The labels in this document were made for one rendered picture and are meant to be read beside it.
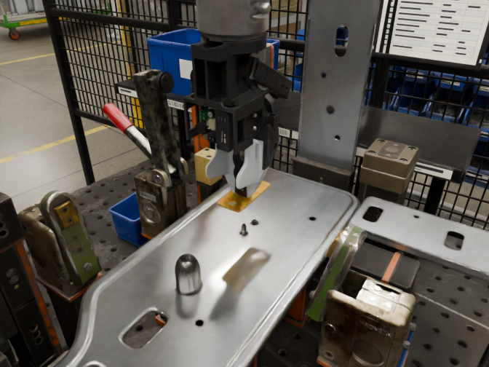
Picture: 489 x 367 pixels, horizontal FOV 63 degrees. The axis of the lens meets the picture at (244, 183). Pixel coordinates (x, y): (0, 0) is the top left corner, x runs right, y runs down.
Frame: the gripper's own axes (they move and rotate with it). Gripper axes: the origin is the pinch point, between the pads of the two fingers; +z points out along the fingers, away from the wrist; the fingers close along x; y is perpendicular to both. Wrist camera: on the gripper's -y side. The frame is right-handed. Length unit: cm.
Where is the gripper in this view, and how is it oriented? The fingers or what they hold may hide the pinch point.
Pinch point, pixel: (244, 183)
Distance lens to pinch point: 55.0
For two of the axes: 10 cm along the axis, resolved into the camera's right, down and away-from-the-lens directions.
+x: 8.4, 2.9, -4.7
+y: -5.5, 4.4, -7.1
